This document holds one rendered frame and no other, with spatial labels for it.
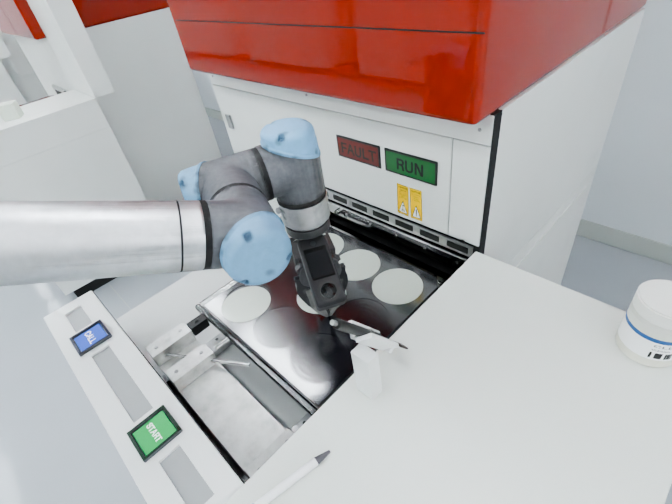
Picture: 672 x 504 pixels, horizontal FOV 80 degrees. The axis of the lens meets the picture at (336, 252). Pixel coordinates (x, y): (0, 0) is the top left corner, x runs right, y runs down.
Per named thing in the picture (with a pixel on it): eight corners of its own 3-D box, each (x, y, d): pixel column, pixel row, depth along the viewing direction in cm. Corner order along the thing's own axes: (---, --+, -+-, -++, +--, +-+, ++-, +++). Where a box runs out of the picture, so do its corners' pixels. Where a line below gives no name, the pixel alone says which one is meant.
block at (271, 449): (291, 435, 60) (287, 426, 58) (306, 451, 58) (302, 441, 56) (249, 478, 56) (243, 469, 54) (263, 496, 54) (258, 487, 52)
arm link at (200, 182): (180, 198, 45) (272, 169, 48) (171, 160, 53) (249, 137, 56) (204, 251, 50) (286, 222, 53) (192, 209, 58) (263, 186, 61)
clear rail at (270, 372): (200, 305, 83) (198, 301, 83) (324, 417, 61) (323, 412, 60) (195, 309, 83) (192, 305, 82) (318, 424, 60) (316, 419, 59)
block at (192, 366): (208, 351, 75) (203, 342, 73) (218, 361, 73) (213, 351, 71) (170, 381, 71) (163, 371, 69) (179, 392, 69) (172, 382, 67)
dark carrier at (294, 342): (323, 225, 99) (322, 223, 99) (443, 282, 78) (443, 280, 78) (204, 307, 82) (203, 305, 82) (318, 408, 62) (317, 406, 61)
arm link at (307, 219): (332, 201, 58) (277, 216, 57) (336, 227, 61) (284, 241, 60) (319, 178, 63) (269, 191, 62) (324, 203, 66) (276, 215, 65)
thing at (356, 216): (322, 222, 108) (316, 192, 102) (469, 293, 82) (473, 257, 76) (317, 226, 107) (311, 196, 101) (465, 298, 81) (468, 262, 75)
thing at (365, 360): (380, 359, 58) (373, 296, 50) (402, 374, 56) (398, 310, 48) (352, 388, 55) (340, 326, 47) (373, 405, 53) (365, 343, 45)
